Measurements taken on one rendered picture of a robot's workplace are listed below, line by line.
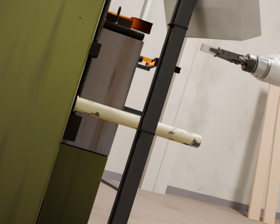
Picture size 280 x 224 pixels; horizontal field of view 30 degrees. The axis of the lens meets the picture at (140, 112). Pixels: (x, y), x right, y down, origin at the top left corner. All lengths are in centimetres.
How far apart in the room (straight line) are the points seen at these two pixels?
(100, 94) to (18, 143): 43
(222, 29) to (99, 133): 66
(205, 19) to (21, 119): 63
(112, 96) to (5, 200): 56
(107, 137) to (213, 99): 395
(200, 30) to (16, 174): 71
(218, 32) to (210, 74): 423
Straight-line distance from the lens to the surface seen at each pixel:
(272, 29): 630
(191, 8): 154
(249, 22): 149
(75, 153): 192
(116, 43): 193
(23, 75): 162
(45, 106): 162
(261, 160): 586
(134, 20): 211
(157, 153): 528
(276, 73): 223
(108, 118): 169
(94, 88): 191
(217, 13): 152
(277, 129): 604
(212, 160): 594
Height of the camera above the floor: 62
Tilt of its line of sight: 1 degrees up
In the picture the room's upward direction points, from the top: 17 degrees clockwise
